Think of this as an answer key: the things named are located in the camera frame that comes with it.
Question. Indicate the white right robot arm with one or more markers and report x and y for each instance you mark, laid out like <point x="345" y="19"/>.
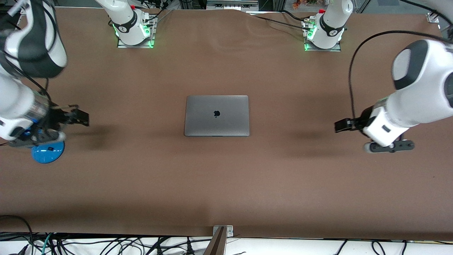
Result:
<point x="127" y="28"/>

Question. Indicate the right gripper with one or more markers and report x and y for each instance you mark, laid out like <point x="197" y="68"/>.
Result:
<point x="56" y="116"/>

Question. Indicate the blue desk lamp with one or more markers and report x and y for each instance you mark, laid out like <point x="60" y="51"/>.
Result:
<point x="47" y="154"/>

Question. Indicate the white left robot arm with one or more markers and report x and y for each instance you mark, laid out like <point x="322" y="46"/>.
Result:
<point x="424" y="81"/>

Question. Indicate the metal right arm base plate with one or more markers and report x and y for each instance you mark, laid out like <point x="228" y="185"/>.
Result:
<point x="136" y="46"/>

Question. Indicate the metal corner bracket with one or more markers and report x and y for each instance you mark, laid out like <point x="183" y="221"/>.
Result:
<point x="230" y="232"/>

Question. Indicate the grey laptop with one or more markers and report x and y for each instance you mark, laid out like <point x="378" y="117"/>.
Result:
<point x="216" y="122"/>

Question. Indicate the aluminium frame post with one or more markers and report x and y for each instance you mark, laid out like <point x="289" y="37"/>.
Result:
<point x="216" y="244"/>

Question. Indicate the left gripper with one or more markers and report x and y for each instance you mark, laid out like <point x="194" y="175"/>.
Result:
<point x="361" y="122"/>

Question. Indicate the grey power strip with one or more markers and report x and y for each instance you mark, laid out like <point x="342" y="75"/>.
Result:
<point x="231" y="5"/>

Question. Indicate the aluminium frame corner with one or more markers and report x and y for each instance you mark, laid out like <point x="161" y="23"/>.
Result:
<point x="432" y="17"/>

